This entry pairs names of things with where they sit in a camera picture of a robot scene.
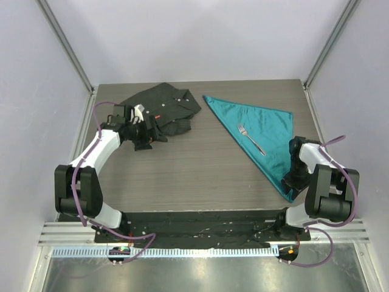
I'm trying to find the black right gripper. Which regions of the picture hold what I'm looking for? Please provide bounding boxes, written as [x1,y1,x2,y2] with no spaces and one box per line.
[281,158,313,201]

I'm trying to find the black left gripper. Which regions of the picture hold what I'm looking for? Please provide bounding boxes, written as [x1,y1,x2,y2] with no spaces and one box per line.
[126,116,167,151]

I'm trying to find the teal satin napkin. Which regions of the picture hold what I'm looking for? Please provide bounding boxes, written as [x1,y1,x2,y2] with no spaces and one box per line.
[203,96,294,203]

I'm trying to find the silver metal fork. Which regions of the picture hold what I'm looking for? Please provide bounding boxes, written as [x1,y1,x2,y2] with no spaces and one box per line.
[238,123,266,156]

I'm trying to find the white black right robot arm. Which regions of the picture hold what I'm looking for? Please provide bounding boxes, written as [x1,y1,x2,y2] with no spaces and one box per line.
[274,135,360,240]

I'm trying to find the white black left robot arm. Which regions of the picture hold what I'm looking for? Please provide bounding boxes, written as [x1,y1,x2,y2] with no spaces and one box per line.
[54,103,167,243]

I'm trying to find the dark pinstriped shirt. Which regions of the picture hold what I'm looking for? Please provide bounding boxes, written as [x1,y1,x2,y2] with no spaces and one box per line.
[122,83,201,136]

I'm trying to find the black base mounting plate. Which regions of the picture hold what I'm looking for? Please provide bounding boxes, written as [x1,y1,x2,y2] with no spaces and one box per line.
[95,210,311,249]

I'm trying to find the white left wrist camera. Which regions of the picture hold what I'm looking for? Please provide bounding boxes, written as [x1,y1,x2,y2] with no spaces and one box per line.
[129,104,144,124]

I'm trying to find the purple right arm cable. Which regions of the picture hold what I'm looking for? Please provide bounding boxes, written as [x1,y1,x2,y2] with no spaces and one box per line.
[288,135,357,268]

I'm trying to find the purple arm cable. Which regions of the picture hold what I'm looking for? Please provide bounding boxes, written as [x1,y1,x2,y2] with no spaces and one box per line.
[288,135,357,268]
[72,101,157,265]

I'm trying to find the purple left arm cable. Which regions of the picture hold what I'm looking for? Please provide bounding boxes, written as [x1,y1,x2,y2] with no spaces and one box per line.
[72,101,157,265]

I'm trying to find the white slotted cable duct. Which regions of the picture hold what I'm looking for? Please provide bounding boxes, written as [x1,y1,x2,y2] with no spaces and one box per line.
[52,245,279,259]

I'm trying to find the aluminium frame post left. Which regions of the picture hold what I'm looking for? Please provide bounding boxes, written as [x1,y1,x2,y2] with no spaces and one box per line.
[36,0,94,94]

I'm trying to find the aluminium frame rail right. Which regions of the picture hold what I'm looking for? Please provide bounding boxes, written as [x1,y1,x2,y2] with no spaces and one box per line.
[303,0,360,90]

